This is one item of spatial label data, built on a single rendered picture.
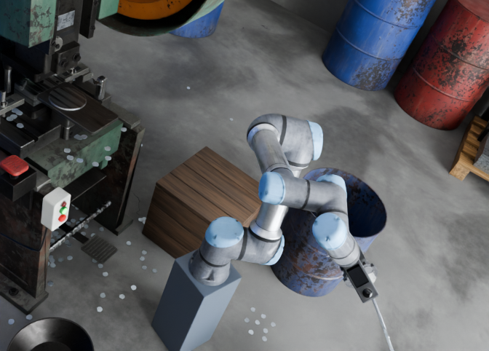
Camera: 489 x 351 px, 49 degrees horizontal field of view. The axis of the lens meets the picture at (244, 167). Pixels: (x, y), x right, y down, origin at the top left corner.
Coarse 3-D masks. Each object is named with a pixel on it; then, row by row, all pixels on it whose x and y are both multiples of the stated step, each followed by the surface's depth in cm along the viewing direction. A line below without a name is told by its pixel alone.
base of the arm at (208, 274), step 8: (192, 256) 192; (200, 256) 185; (192, 264) 188; (200, 264) 186; (208, 264) 184; (224, 264) 185; (192, 272) 188; (200, 272) 186; (208, 272) 185; (216, 272) 186; (224, 272) 188; (200, 280) 187; (208, 280) 186; (216, 280) 187; (224, 280) 190
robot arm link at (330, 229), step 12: (324, 216) 126; (336, 216) 125; (312, 228) 126; (324, 228) 124; (336, 228) 123; (348, 228) 128; (324, 240) 123; (336, 240) 123; (348, 240) 127; (336, 252) 127; (348, 252) 129
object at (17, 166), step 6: (12, 156) 162; (0, 162) 159; (6, 162) 159; (12, 162) 160; (18, 162) 161; (24, 162) 162; (6, 168) 158; (12, 168) 159; (18, 168) 159; (24, 168) 160; (12, 174) 158; (18, 174) 159
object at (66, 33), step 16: (64, 0) 162; (80, 0) 169; (64, 16) 166; (80, 16) 173; (64, 32) 171; (16, 48) 174; (32, 48) 170; (64, 48) 173; (32, 64) 174; (48, 64) 173; (64, 64) 173
